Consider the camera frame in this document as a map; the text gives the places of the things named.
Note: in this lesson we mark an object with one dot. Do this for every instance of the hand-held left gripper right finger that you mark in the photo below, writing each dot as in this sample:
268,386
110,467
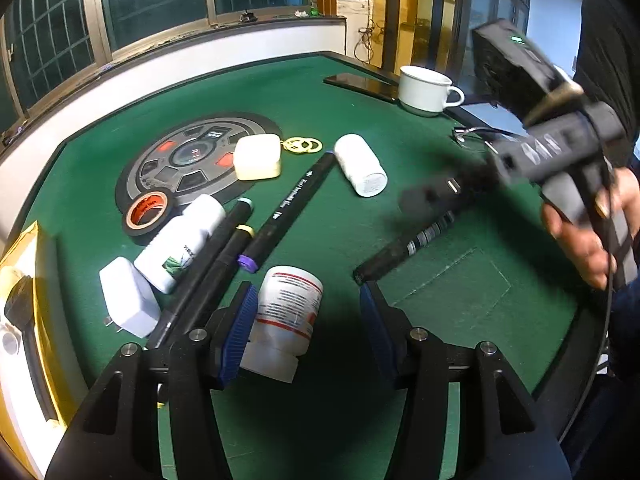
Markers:
375,325

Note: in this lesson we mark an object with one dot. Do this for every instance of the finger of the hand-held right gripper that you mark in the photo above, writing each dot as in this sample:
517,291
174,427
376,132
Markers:
440,190

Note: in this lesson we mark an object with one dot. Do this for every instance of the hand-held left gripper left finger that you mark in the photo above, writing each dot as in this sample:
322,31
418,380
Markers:
240,330

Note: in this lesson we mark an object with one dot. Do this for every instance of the white pill bottle red label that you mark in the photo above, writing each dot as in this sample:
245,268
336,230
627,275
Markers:
285,305

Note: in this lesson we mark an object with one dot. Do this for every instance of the black marker yellow caps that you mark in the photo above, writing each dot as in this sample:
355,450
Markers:
225,267

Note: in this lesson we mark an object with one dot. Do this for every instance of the black marker pale cap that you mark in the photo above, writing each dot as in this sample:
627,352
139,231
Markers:
201,272

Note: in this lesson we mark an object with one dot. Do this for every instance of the black pen striped barrel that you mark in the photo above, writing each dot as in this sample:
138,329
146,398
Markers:
390,255

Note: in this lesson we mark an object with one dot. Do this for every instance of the plain white bottle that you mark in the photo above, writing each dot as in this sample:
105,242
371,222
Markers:
357,162

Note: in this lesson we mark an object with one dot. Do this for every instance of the long black marker purple cap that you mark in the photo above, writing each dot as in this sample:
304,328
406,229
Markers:
290,205

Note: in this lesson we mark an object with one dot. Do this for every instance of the black tape roll orange core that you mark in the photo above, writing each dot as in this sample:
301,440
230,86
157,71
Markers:
132,232

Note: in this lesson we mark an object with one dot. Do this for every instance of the yellow storage box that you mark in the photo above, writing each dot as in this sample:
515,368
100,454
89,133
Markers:
55,360

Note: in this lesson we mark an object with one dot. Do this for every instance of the person's right forearm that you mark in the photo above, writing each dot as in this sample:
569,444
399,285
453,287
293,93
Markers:
615,60

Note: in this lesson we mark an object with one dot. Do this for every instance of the person's right hand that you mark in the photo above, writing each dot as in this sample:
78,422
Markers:
575,245

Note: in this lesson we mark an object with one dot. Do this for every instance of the white cup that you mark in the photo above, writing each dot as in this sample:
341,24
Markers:
425,92

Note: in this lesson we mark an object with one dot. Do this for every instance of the white bottle leaf label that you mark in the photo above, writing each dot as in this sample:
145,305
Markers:
175,245

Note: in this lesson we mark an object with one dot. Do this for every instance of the white charger plug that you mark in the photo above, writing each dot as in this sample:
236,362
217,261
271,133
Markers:
127,300

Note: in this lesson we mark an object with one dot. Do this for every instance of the dark phone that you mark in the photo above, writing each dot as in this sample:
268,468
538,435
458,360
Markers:
365,85

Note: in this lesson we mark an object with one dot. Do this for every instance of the linked yellow rings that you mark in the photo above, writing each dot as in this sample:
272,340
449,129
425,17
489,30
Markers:
303,141

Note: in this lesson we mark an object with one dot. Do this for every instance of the cream plastic case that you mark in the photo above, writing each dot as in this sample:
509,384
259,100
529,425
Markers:
257,157

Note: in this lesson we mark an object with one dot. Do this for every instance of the round grey table control panel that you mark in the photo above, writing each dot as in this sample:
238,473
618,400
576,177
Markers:
165,170

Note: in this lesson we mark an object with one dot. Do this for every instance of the green bottle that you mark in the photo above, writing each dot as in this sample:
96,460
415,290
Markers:
313,10

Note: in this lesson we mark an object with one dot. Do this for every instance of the person's blue trousers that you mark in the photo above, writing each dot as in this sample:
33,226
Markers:
620,360

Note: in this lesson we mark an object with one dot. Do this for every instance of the window with metal grille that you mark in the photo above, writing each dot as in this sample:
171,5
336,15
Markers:
150,5

